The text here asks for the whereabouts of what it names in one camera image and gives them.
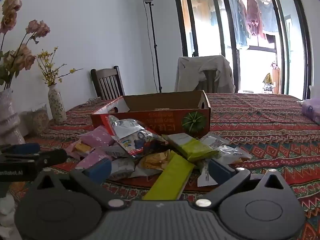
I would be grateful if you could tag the dark wooden chair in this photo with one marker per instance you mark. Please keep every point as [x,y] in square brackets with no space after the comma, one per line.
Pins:
[107,73]

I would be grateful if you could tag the purple tissue pack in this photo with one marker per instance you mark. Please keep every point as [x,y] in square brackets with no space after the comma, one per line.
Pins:
[311,110]

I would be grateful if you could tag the maroon hanging shirt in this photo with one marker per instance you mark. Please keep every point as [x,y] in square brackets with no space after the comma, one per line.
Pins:
[255,15]

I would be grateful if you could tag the chair under jacket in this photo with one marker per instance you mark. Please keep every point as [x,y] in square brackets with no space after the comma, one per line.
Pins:
[209,80]

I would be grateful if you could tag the beige hanging garment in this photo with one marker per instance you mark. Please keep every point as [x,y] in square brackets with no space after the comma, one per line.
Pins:
[202,2]

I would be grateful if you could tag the red silver snack bag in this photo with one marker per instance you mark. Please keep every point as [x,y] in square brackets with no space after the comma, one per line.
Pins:
[132,135]

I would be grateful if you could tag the yellow flower branches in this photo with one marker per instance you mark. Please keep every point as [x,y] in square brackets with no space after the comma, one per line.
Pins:
[48,79]

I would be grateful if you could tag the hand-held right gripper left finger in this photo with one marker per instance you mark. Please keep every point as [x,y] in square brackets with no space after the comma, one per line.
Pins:
[98,170]

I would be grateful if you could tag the black sliding door frame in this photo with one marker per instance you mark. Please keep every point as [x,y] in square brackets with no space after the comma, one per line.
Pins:
[183,30]

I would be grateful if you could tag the white cracker snack packet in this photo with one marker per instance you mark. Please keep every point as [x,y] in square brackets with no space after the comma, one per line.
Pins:
[81,148]

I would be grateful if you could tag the yellow green balcony bag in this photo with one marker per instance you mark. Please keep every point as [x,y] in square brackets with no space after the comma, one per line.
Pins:
[267,78]

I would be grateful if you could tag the person's left forearm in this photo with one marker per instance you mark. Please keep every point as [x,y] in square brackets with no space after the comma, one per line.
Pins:
[6,212]

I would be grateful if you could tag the clear white snack packet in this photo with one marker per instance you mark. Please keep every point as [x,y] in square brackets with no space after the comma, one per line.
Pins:
[225,152]

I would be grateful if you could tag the white grey snack packet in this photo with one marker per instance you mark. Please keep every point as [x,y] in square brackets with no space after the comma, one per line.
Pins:
[122,166]

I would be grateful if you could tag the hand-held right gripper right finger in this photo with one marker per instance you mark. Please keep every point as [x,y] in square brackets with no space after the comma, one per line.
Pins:
[220,171]

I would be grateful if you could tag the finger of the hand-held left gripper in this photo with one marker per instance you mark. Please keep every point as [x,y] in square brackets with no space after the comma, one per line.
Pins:
[53,157]
[22,148]

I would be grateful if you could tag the light blue hanging shirt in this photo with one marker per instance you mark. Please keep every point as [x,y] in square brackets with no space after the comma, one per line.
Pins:
[270,17]

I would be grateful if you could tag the dark hanging garment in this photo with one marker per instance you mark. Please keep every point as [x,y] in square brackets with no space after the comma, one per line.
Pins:
[270,38]

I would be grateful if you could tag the wooden balcony stand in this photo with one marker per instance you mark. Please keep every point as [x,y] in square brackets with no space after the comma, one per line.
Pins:
[275,80]

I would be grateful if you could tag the pink snack packet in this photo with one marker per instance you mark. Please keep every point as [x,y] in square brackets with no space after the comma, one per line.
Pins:
[96,137]
[93,158]

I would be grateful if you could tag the long lime green snack packet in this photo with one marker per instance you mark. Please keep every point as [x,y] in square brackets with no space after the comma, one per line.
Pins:
[170,177]

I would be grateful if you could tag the small white snack packet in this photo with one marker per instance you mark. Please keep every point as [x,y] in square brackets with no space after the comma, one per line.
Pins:
[203,177]

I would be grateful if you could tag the red cardboard box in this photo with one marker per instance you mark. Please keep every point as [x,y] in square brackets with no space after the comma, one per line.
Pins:
[160,122]

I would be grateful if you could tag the chair with beige jacket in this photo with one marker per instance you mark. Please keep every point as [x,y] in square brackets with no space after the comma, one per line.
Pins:
[190,72]

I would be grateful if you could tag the dried pink roses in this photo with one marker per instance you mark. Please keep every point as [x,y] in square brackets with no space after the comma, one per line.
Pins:
[23,56]

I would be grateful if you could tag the slim floral vase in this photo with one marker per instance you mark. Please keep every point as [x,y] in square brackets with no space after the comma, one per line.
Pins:
[57,105]

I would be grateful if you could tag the short lime green snack packet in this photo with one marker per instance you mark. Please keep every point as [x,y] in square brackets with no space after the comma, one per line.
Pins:
[195,147]

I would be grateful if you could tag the small patterned pouch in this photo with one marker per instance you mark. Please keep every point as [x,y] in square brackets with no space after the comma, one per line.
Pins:
[92,100]

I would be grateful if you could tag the yellow chips snack packet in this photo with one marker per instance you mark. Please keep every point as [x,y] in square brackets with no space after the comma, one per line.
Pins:
[155,161]

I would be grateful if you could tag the large white vase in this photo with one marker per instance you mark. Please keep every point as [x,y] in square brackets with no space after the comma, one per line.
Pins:
[8,115]

